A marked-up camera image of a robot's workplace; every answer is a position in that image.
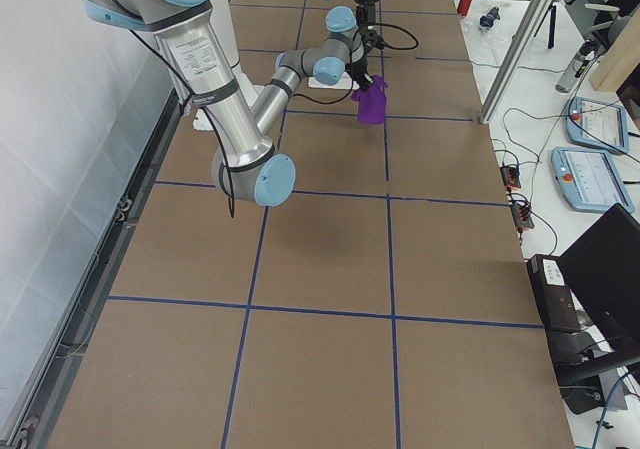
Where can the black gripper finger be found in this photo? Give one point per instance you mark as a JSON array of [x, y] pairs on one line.
[[369, 80], [362, 81]]

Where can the purple towel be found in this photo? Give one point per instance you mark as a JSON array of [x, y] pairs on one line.
[[371, 103]]

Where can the blue black tool on table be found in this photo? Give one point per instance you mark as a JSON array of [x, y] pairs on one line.
[[488, 20]]

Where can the upper orange connector block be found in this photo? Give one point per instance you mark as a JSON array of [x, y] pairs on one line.
[[510, 175]]

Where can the orange connector block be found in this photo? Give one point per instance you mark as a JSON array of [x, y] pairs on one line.
[[521, 211], [510, 175]]

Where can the black tripod stand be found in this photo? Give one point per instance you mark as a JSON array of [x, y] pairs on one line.
[[552, 12]]

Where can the lower orange connector block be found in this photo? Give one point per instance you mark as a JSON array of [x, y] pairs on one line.
[[521, 211]]

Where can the brown cardboard table mat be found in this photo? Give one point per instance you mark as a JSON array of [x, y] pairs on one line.
[[331, 322]]

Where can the blue tape strip crosswise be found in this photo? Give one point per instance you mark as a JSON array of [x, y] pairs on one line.
[[351, 195]]

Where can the upper blue teach pendant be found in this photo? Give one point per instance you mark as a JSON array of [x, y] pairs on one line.
[[595, 124]]

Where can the blue teach pendant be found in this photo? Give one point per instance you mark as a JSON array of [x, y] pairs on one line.
[[589, 180], [595, 124]]

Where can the lower blue teach pendant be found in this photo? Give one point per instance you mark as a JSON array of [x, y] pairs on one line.
[[589, 180]]

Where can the wooden board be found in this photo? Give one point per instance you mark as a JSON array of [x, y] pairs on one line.
[[621, 59]]

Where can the black monitor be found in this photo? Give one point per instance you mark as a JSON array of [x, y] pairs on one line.
[[601, 268]]

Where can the black computer box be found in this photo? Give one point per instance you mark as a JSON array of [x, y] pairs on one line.
[[554, 299]]

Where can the aluminium frame post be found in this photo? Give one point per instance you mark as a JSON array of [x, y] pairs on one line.
[[533, 16]]

